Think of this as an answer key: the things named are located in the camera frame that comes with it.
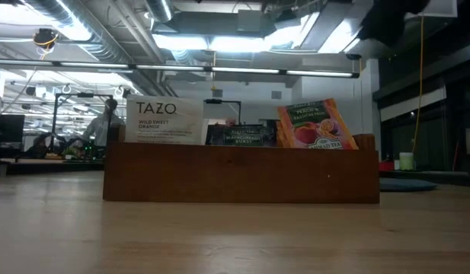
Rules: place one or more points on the dark blackcurrant tea packet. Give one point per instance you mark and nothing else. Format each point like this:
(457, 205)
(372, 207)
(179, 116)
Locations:
(242, 137)

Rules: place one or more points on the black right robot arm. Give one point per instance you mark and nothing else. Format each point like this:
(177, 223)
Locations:
(391, 19)

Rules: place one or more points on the wooden three-compartment tea box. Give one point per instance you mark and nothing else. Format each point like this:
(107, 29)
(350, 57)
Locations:
(238, 175)

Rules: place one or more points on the ceiling light strip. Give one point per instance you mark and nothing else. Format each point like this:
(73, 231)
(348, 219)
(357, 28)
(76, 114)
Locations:
(93, 65)
(318, 73)

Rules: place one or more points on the person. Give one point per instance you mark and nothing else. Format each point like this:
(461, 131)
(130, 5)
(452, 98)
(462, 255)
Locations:
(101, 127)

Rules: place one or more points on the small red container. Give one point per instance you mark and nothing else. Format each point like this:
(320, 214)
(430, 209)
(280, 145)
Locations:
(387, 166)

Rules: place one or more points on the pale green cup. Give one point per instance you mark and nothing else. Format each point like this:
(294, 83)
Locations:
(406, 161)

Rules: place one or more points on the dark round plate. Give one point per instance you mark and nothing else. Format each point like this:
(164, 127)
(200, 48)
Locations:
(408, 185)

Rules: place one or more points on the black computer monitor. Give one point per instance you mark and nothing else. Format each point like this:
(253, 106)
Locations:
(6, 129)

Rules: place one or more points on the black frame stand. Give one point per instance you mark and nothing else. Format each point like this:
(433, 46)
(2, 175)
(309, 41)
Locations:
(54, 122)
(239, 108)

